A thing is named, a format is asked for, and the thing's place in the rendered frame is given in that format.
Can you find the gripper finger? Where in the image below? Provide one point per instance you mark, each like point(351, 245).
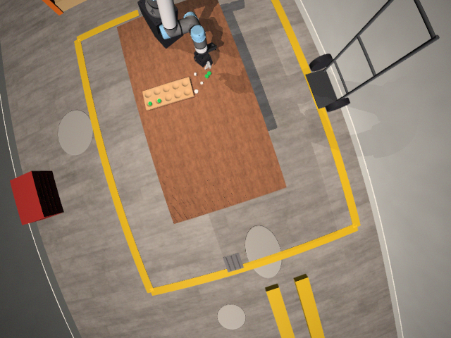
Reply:
point(209, 64)

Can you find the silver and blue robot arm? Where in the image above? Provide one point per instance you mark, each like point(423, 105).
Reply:
point(171, 27)

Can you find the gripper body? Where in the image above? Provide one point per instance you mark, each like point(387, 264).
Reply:
point(201, 58)

